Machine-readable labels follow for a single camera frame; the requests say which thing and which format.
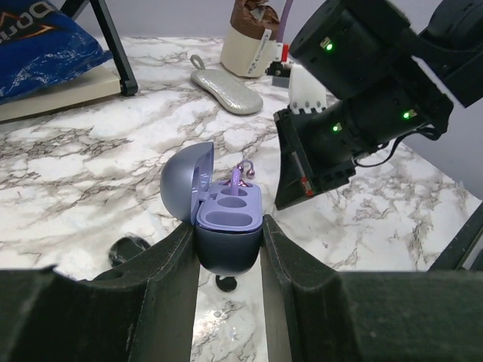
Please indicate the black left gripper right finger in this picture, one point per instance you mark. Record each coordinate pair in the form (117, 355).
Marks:
(314, 313)

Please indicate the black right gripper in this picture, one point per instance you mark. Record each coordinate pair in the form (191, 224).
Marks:
(317, 152)

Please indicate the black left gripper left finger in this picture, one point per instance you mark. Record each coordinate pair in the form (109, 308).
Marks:
(142, 310)

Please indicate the lavender earbud charging case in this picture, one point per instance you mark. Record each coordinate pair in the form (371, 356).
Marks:
(227, 219)

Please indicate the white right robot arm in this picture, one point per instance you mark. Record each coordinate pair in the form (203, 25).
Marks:
(390, 83)

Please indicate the black clip earbud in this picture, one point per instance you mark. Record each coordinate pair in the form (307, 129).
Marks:
(226, 284)

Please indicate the brown paper cup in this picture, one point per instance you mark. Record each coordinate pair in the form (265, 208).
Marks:
(248, 46)

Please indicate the beige tiered shelf rack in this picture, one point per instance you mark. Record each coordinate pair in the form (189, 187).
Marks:
(113, 77)

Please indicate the blue doritos bag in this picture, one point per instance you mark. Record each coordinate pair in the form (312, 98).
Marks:
(42, 47)

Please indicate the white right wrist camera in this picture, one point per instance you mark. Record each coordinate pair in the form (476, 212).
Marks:
(305, 92)

